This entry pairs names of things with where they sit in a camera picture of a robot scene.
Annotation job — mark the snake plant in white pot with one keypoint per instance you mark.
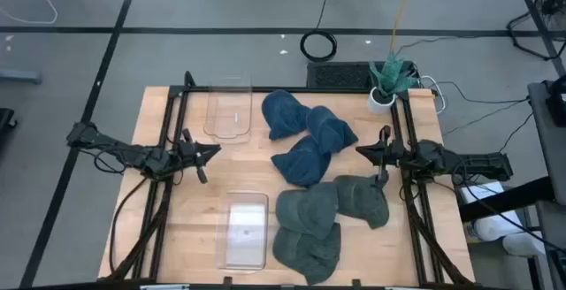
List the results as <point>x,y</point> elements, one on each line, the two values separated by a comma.
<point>380,102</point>

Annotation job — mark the black device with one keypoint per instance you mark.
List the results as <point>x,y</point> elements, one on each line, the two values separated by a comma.
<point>558,102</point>

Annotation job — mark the grey metal foot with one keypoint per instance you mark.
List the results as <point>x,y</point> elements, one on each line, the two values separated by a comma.
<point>20,77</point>

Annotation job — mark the black aluminium table frame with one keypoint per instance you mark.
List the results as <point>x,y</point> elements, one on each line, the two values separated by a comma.
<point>196,89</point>

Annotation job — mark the white paper towel roll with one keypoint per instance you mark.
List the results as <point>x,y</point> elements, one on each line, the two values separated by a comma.
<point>495,228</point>
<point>524,245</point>

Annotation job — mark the grey side table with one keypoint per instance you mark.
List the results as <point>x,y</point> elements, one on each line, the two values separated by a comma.
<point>552,148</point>

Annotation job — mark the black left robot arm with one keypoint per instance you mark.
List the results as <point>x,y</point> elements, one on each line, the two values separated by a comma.
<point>132,153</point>

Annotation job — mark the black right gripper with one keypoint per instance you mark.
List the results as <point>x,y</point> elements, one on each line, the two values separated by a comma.
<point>393,155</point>

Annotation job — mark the black metal beam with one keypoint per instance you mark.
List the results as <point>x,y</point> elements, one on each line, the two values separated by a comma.
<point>508,199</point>

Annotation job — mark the clear plastic bin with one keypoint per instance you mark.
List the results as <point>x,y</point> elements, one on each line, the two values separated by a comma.
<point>227,117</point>
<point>245,232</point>

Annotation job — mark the black perforated computer case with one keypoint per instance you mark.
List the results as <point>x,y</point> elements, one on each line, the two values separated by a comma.
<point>336,75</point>

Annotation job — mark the green denim cap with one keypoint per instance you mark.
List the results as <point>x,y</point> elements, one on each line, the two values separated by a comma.
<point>305,257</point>
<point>307,210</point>
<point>358,199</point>

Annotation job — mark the white paper sheet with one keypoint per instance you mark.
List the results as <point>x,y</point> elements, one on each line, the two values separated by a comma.
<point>482,191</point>

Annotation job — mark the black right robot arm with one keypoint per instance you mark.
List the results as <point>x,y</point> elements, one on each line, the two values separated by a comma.
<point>464,162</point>

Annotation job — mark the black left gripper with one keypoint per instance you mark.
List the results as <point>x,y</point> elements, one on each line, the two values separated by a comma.
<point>188,153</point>

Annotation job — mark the blue denim cap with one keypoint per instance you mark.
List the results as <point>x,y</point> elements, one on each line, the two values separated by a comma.
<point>331,128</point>
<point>283,113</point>
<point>300,164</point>

